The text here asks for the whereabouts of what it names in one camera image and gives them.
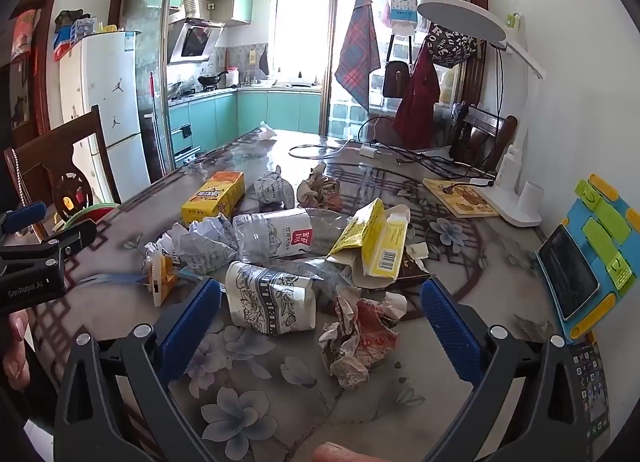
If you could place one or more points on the yellow book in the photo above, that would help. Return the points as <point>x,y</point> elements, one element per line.
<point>462,199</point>

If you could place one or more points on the carved wooden chair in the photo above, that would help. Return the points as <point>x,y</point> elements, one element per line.
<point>60,142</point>

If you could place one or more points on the brown bag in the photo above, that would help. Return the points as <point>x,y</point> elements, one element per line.
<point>396,80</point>

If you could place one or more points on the red garment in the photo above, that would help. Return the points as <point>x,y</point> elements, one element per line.
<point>417,102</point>

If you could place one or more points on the teal kitchen cabinets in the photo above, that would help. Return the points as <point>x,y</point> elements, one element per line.
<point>250,112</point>

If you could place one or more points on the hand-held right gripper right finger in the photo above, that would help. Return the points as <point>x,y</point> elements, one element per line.
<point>450,337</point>

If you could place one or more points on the green wall hook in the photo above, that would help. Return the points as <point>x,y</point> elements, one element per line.
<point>512,21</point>

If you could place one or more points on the white tissue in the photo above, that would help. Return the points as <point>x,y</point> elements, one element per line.
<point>266,131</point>

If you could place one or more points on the plaid cloth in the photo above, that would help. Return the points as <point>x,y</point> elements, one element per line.
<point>357,52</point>

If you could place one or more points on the person's right hand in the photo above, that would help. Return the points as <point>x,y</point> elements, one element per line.
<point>342,454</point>

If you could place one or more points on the dark brown cigarette pack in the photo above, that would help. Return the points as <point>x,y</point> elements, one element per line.
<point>410,276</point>

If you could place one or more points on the black wok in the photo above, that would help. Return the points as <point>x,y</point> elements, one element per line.
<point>210,78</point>

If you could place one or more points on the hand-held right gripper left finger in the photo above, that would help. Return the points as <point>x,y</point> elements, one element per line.
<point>190,327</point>

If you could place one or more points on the red bin with green rim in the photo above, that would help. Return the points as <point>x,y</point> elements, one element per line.
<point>85,214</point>

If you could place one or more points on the yellow orange box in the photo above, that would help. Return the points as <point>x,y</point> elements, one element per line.
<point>212,197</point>

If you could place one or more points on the white refrigerator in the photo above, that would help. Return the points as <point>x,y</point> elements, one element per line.
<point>105,92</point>

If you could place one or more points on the crushed patterned paper cup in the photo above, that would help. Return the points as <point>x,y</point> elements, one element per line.
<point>270,297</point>

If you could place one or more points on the range hood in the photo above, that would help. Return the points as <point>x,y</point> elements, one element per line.
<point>195,40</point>

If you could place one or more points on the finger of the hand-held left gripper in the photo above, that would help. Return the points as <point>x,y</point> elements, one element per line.
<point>22,214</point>
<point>60,242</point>

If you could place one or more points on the crushed small yellow white box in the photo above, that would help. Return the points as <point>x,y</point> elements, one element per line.
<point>162,272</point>

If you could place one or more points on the crushed clear plastic bottle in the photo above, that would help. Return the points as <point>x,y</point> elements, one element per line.
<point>280,234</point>

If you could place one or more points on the crumpled white paper ball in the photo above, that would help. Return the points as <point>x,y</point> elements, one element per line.
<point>274,189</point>

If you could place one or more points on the white power adapter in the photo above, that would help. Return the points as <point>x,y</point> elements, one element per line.
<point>370,151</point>

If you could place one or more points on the crumpled brown paper ball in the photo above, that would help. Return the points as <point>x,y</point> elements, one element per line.
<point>317,189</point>

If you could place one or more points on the person's left hand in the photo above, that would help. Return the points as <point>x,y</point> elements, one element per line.
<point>15,367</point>

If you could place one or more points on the red printed paper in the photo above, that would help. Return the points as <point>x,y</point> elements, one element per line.
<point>362,337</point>

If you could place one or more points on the torn yellow carton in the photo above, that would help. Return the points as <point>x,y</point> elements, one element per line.
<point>372,237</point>

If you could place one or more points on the red broom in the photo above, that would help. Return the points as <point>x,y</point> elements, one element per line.
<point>156,132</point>

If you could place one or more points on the white desk lamp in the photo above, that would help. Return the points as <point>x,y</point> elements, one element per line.
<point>460,17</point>

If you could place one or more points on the wooden chair with dark cushion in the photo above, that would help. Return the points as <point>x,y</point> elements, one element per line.
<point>487,135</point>

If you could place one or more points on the black printed bag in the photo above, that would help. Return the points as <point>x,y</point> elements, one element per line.
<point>452,45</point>

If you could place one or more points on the tablet in blue green case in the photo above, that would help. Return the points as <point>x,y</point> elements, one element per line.
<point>600,222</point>

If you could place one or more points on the sliding glass door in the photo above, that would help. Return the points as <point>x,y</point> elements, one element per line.
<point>145,17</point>

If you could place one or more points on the smartphone with lit icons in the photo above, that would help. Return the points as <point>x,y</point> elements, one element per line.
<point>590,392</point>

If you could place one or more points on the crumpled newspaper ball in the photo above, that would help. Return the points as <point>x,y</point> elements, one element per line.
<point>207,242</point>

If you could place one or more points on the smartphone with dark screen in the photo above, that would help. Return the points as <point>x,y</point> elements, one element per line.
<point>567,269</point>

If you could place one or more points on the blue red box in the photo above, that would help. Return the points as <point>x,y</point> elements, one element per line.
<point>65,45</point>

